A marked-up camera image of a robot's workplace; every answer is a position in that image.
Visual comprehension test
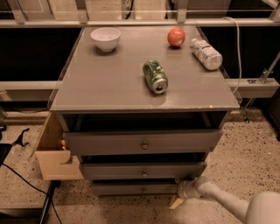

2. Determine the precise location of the grey drawer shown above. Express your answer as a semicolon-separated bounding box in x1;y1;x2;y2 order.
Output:
92;179;177;196
80;162;207;180
63;129;222;156

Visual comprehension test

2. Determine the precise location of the white bowl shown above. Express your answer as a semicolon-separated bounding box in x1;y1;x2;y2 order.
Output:
90;27;121;52

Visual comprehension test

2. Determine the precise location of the grey bottom drawer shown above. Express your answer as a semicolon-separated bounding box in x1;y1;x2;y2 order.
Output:
92;179;177;196

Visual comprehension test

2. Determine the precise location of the grey top drawer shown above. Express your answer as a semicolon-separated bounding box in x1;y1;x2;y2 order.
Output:
63;129;222;156

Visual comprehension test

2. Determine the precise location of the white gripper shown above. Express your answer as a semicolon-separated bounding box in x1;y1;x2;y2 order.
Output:
169;178;200;209

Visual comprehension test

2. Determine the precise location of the black cable on floor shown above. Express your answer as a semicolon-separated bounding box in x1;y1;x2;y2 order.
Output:
2;163;62;224

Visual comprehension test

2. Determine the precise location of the light wooden side drawer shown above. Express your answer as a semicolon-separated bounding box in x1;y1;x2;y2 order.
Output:
33;114;83;180

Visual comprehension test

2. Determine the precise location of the green soda can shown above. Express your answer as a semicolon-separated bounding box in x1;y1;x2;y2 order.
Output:
143;60;168;95

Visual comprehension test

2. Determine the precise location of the red apple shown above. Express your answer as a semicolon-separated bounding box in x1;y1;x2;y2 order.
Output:
167;27;186;47

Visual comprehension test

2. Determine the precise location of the white cable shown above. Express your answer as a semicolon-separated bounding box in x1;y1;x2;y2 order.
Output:
221;16;243;95

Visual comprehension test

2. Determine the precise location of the black floor stand base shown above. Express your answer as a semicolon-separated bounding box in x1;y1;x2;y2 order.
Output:
0;180;61;224

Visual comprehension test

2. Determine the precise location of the grey drawer cabinet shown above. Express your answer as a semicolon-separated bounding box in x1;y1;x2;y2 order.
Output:
51;26;239;184

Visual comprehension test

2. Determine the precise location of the clear plastic water bottle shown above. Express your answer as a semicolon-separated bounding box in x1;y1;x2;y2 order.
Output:
192;38;223;71

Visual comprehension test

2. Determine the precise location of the black clamp tool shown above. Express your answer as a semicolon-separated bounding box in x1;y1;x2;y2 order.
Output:
12;128;30;147

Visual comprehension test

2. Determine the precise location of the grey middle drawer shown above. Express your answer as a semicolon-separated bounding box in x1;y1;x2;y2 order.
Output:
80;162;207;180

